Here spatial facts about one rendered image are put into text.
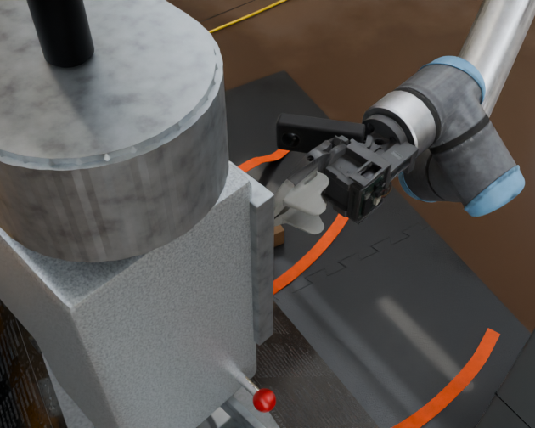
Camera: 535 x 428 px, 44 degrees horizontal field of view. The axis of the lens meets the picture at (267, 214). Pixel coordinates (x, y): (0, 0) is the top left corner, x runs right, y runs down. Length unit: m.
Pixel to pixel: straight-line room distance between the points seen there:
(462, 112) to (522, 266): 1.84
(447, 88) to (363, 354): 1.55
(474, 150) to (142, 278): 0.50
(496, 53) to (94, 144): 0.78
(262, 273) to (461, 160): 0.33
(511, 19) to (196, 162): 0.74
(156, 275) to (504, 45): 0.71
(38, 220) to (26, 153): 0.07
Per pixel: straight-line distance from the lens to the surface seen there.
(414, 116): 0.86
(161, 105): 0.51
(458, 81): 0.93
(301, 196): 0.77
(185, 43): 0.57
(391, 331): 2.41
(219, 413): 1.24
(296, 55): 3.49
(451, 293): 2.55
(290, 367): 1.49
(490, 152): 0.94
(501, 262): 2.71
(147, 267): 0.62
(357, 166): 0.81
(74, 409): 1.36
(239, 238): 0.70
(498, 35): 1.14
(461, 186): 0.95
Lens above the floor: 2.07
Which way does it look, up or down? 50 degrees down
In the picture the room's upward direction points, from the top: straight up
